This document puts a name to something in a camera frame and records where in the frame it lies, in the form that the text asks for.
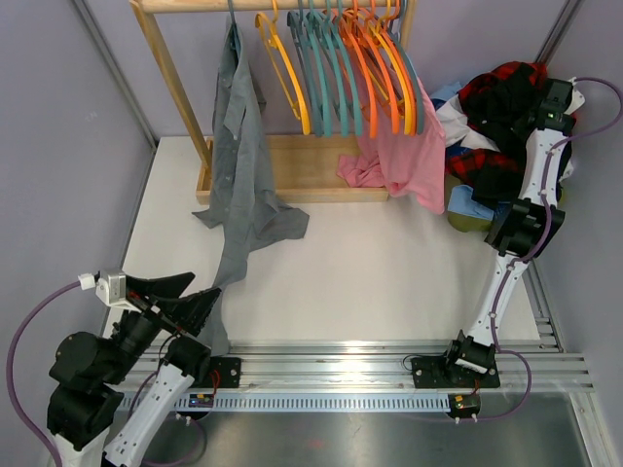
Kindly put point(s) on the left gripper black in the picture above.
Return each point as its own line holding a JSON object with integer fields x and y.
{"x": 188, "y": 312}

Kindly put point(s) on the grey shirt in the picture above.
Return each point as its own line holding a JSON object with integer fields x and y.
{"x": 242, "y": 197}

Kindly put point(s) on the yellow orange plastic hanger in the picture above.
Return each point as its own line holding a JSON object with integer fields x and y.
{"x": 283, "y": 67}

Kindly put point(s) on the teal plastic hanger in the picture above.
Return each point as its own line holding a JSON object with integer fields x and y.
{"x": 302, "y": 49}

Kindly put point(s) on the red black plaid shirt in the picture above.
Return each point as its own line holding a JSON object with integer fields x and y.
{"x": 472, "y": 160}

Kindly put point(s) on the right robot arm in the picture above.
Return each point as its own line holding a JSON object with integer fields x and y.
{"x": 518, "y": 236}

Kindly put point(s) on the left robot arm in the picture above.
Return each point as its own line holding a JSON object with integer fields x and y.
{"x": 88, "y": 368}

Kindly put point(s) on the pink shirt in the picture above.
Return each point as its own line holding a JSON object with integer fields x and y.
{"x": 402, "y": 164}

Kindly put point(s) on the light blue shirt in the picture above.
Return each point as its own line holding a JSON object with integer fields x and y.
{"x": 462, "y": 203}

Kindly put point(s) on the white shirt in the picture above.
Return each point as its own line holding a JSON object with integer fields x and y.
{"x": 457, "y": 130}

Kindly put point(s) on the olive green laundry basket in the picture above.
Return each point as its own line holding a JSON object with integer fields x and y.
{"x": 467, "y": 221}

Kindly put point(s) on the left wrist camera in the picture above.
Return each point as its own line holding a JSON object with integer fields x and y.
{"x": 110, "y": 286}

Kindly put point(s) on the aluminium rail base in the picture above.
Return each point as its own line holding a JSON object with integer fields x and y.
{"x": 369, "y": 377}

